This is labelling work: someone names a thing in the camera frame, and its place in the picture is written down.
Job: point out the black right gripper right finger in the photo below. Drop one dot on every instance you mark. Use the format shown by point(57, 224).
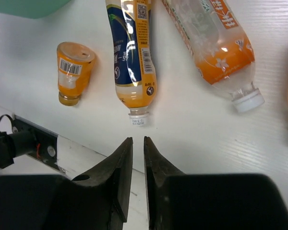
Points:
point(232, 201)

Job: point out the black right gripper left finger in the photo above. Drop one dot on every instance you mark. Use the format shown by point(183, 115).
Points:
point(97, 199)

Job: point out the green plastic bin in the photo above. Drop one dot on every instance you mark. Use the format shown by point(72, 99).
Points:
point(32, 9)

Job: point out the blue label orange bottle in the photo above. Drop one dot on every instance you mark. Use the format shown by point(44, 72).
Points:
point(134, 72)

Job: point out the small orange bottle left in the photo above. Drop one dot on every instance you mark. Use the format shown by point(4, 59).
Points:
point(75, 64)

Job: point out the orange label clear bottle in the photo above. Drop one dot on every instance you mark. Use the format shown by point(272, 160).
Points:
point(219, 47)

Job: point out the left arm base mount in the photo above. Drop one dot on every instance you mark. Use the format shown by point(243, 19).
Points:
point(28, 139)

